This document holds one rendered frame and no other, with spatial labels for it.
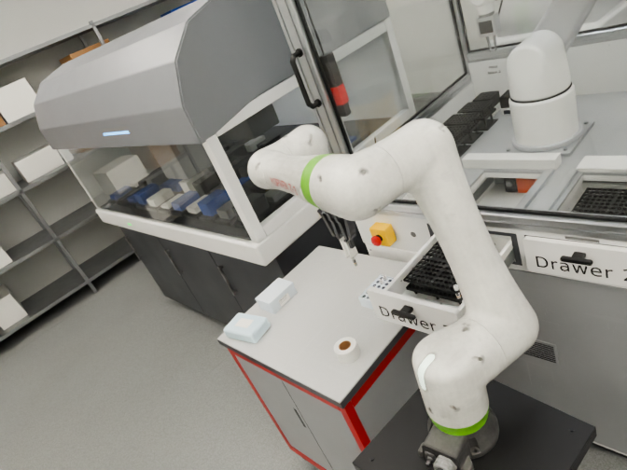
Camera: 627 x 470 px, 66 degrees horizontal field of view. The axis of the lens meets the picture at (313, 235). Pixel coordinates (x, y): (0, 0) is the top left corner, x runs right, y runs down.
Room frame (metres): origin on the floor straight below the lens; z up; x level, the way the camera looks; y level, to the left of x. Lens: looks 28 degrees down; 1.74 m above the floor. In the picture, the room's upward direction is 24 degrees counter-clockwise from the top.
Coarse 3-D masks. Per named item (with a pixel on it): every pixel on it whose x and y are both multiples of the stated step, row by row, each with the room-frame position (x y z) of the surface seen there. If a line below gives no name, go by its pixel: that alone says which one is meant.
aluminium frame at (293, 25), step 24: (288, 0) 1.52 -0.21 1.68; (288, 24) 1.55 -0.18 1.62; (312, 48) 1.52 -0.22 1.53; (312, 72) 1.54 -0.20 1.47; (312, 96) 1.57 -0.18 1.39; (336, 120) 1.52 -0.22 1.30; (336, 144) 1.54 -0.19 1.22; (408, 216) 1.36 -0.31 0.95; (504, 216) 1.09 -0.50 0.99; (528, 216) 1.04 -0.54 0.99; (552, 216) 1.00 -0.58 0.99; (576, 216) 0.95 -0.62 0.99; (624, 240) 0.86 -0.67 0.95
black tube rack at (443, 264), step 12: (432, 252) 1.20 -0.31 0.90; (432, 264) 1.14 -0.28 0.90; (444, 264) 1.15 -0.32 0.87; (420, 276) 1.12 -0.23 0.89; (432, 276) 1.09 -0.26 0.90; (444, 276) 1.07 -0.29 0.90; (408, 288) 1.12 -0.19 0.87; (420, 288) 1.10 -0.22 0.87; (432, 288) 1.07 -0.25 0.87; (456, 300) 0.99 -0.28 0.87
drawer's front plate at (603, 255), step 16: (528, 240) 1.03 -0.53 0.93; (544, 240) 1.00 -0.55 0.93; (560, 240) 0.98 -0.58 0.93; (528, 256) 1.04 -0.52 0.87; (544, 256) 1.00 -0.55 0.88; (560, 256) 0.97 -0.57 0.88; (592, 256) 0.90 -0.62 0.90; (608, 256) 0.87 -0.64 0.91; (624, 256) 0.85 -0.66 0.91; (544, 272) 1.01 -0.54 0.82; (560, 272) 0.97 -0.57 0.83; (608, 272) 0.88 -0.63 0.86; (624, 272) 0.85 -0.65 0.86
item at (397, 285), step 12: (432, 240) 1.27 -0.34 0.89; (504, 240) 1.12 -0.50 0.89; (420, 252) 1.23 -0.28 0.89; (504, 252) 1.07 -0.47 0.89; (408, 264) 1.20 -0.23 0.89; (420, 264) 1.22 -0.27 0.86; (396, 276) 1.16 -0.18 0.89; (384, 288) 1.13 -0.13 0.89; (396, 288) 1.14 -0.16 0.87; (444, 300) 1.05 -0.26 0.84
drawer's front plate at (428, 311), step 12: (372, 288) 1.11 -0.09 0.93; (372, 300) 1.11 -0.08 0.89; (384, 300) 1.07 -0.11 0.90; (396, 300) 1.03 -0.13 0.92; (408, 300) 1.00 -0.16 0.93; (420, 300) 0.98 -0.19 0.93; (384, 312) 1.08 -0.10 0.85; (420, 312) 0.97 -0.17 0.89; (432, 312) 0.94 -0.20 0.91; (444, 312) 0.91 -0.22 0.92; (456, 312) 0.89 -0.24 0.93; (408, 324) 1.02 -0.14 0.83; (420, 324) 0.98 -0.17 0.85; (444, 324) 0.92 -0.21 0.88
